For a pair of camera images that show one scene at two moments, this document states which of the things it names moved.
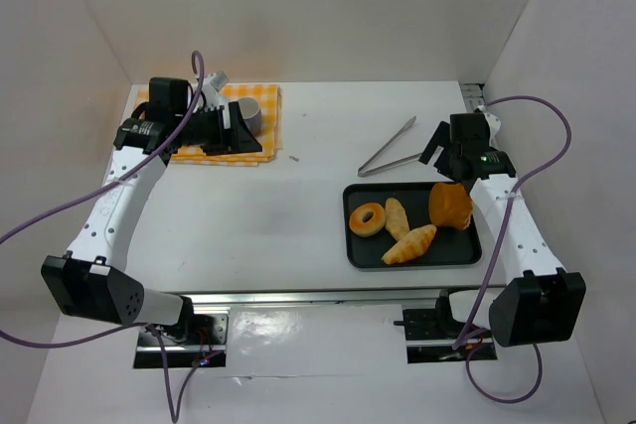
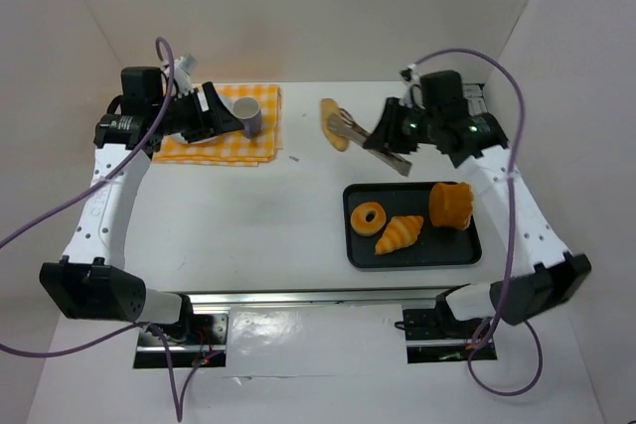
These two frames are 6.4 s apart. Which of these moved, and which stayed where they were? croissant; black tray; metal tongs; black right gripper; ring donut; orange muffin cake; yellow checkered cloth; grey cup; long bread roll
Moved: croissant; long bread roll; black right gripper; metal tongs
Stayed: grey cup; yellow checkered cloth; orange muffin cake; black tray; ring donut
